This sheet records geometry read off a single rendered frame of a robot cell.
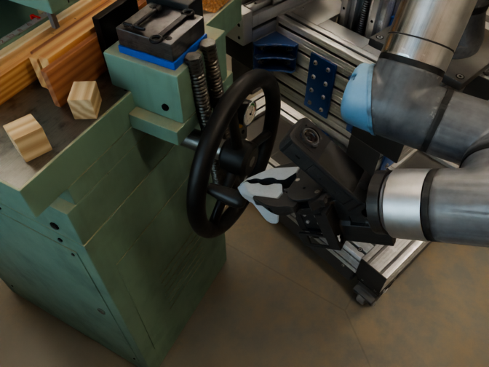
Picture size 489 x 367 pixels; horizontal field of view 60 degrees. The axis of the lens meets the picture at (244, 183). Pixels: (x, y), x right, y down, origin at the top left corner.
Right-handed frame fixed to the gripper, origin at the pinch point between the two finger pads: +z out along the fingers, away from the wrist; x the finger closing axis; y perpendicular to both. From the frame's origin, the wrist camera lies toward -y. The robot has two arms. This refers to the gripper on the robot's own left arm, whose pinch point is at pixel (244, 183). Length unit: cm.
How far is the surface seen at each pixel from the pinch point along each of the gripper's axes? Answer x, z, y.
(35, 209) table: -17.2, 20.9, -9.2
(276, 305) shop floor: 26, 43, 75
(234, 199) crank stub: -2.2, 0.9, 1.1
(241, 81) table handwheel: 9.8, 1.5, -10.4
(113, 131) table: -0.4, 21.2, -10.3
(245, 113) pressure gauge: 32.6, 25.4, 7.2
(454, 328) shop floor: 48, -2, 99
